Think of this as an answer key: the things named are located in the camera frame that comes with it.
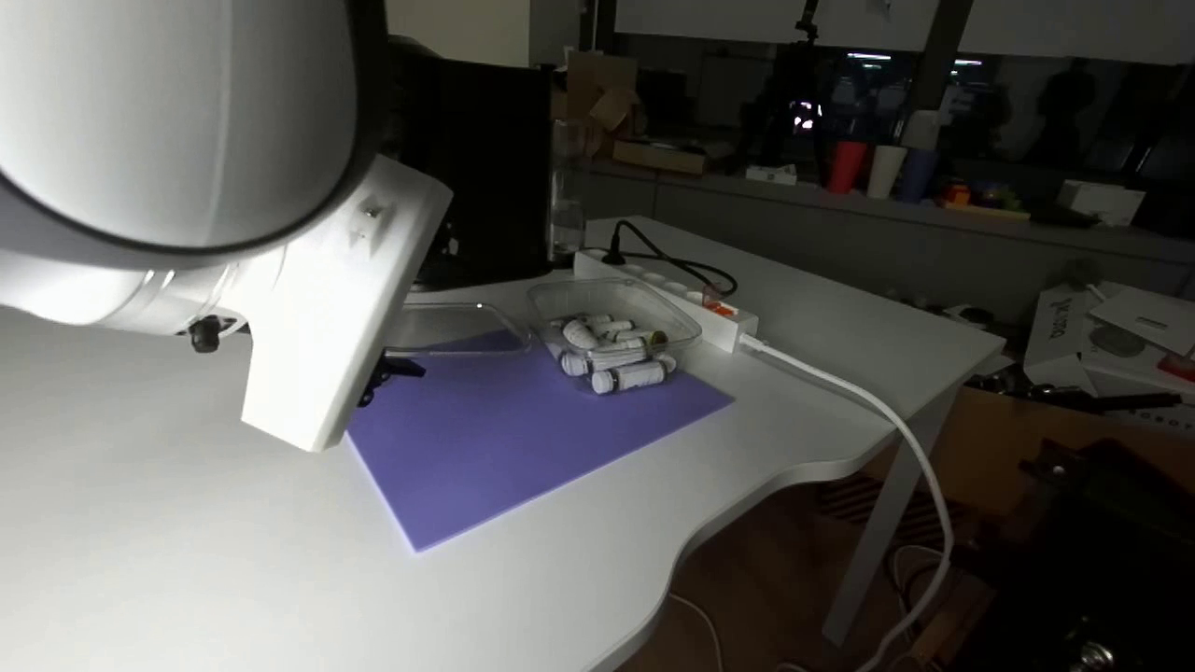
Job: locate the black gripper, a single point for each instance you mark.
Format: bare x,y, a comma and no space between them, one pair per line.
385,368

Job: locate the clear plastic box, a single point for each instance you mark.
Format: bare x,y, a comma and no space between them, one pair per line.
478,324

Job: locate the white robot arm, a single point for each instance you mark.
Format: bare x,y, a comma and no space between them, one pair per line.
187,164

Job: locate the cardboard box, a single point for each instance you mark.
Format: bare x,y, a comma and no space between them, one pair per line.
602,103

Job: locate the purple paper sheet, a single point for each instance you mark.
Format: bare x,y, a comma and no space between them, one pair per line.
481,433

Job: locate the white batteries pile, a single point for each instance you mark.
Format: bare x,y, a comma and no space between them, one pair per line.
611,351

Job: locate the black coffee machine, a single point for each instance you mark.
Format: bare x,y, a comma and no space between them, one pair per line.
485,135

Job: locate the clear water tank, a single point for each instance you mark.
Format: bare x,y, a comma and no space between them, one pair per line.
563,201

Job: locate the white power strip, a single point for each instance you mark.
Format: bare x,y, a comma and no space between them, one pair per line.
708,318

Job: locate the red cup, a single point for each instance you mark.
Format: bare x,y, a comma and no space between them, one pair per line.
848,161

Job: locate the white cup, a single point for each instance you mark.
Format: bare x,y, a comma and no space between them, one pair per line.
886,170

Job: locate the blue cup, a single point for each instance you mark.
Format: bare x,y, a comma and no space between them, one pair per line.
914,171

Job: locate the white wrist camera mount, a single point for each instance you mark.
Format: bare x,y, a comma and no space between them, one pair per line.
321,301

